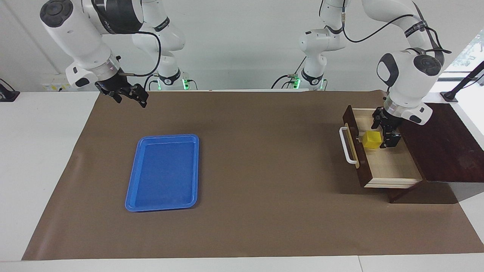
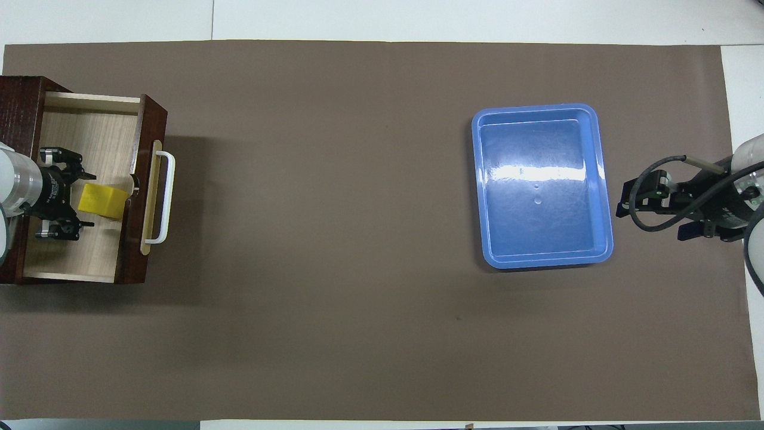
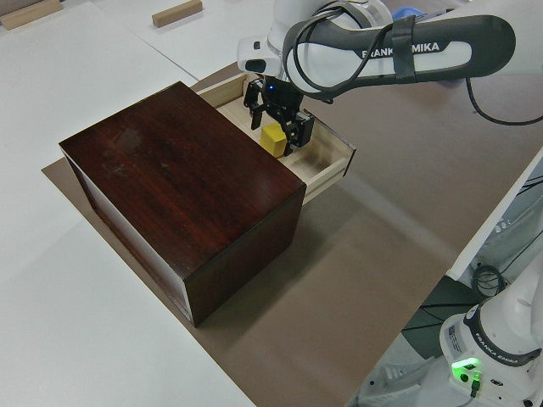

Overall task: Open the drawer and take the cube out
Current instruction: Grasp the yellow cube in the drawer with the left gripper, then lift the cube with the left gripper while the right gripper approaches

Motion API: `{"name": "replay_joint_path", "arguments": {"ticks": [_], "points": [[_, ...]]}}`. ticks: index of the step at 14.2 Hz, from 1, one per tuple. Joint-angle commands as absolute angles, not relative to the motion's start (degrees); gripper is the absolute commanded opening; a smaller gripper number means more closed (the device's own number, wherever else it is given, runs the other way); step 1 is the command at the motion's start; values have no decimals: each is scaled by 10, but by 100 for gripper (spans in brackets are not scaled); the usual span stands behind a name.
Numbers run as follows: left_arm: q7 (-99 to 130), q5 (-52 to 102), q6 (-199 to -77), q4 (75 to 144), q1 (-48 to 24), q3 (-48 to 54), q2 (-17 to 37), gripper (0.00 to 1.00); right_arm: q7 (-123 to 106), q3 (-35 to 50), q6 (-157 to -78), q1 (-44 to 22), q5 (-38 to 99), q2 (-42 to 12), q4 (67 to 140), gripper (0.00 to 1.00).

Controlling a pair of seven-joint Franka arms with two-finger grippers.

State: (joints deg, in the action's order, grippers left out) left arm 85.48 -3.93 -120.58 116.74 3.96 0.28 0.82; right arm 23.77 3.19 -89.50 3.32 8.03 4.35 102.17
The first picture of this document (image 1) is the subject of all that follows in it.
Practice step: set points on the wooden drawer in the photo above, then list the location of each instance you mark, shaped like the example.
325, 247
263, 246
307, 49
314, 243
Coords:
393, 166

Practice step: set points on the white wall outlet box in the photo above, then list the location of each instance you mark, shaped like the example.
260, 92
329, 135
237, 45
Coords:
53, 86

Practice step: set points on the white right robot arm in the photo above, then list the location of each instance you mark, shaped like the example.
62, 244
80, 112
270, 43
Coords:
75, 34

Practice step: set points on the yellow cube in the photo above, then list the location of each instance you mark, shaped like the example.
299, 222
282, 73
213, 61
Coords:
372, 140

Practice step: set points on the black camera stand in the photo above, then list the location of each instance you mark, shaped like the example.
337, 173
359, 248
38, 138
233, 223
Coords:
463, 84

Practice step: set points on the black clamp mount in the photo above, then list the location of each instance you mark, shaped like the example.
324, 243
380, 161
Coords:
7, 94

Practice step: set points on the bright window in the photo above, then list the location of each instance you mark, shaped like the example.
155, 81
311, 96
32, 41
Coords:
472, 49

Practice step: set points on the blue plastic tray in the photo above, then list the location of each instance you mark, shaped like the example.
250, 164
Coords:
162, 173

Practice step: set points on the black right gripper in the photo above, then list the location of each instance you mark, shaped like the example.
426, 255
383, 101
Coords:
113, 86

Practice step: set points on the brown table mat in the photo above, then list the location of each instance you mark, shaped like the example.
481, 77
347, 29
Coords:
245, 189

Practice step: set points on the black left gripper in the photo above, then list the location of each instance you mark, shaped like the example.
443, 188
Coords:
387, 119

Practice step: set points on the dark wooden cabinet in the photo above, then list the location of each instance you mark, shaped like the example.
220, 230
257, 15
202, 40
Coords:
446, 151

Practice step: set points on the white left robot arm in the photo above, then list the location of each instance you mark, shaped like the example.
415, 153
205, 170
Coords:
408, 75

